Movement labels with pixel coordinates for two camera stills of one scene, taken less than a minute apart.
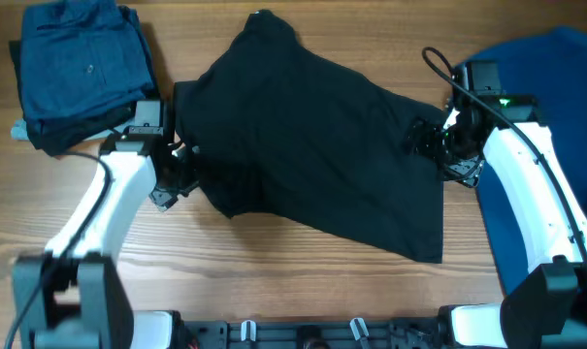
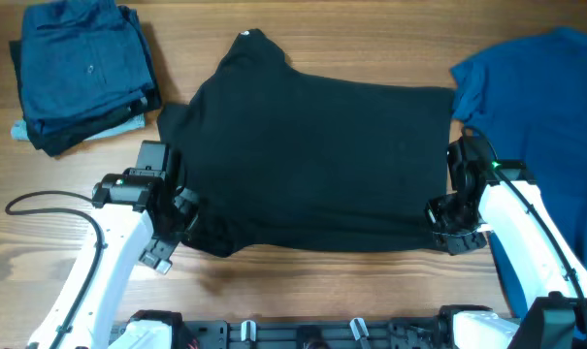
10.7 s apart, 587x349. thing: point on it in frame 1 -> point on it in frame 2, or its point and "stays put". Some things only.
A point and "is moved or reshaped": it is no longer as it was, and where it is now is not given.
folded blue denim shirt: x=81 y=58 stays put
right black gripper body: x=427 y=141 -> x=448 y=223
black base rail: x=408 y=333 stays put
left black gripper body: x=175 y=181 -> x=178 y=213
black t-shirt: x=277 y=124 is moved or reshaped
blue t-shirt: x=562 y=71 stays put
